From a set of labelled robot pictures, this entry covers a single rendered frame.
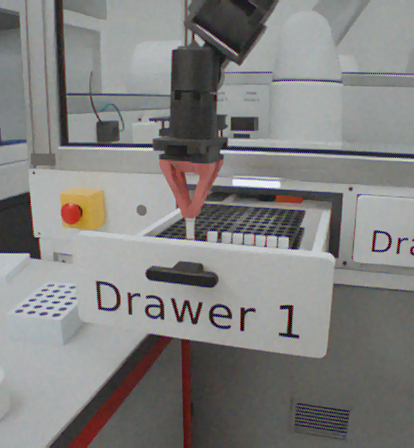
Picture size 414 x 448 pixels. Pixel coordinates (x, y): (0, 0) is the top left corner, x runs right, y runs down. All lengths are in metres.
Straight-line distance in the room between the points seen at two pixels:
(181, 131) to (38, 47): 0.49
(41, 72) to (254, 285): 0.64
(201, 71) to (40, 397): 0.41
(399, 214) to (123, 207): 0.49
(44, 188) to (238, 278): 0.59
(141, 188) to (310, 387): 0.50
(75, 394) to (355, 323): 0.52
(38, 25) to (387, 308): 0.83
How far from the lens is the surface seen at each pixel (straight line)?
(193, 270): 0.46
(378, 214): 0.77
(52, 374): 0.60
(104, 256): 0.53
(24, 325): 0.67
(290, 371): 0.93
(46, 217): 0.99
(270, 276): 0.47
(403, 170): 0.78
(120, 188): 0.89
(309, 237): 0.82
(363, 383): 0.93
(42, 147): 0.97
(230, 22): 0.55
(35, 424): 0.52
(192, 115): 0.54
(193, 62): 0.55
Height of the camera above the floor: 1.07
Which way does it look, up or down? 15 degrees down
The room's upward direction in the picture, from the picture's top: straight up
